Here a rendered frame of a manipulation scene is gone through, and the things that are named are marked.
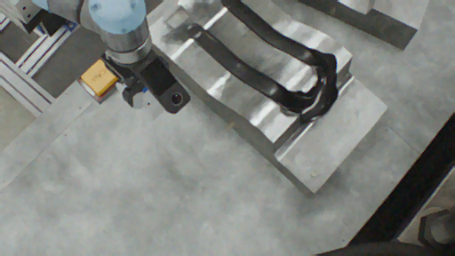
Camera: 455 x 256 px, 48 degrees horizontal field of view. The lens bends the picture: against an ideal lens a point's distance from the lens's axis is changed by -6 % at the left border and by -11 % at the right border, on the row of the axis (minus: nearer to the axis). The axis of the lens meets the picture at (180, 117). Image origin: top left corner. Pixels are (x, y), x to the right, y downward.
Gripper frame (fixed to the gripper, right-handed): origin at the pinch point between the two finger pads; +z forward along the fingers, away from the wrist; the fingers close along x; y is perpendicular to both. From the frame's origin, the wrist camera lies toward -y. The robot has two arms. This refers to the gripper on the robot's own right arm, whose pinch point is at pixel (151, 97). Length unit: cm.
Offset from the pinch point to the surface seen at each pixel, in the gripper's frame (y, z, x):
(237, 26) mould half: 0.6, 6.5, -25.7
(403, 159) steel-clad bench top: -46, 15, -32
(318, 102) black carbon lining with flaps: -23.5, 7.8, -25.0
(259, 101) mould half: -15.2, 2.4, -14.4
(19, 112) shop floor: 68, 95, 23
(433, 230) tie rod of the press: -61, 11, -22
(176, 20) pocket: 12.4, 8.8, -18.4
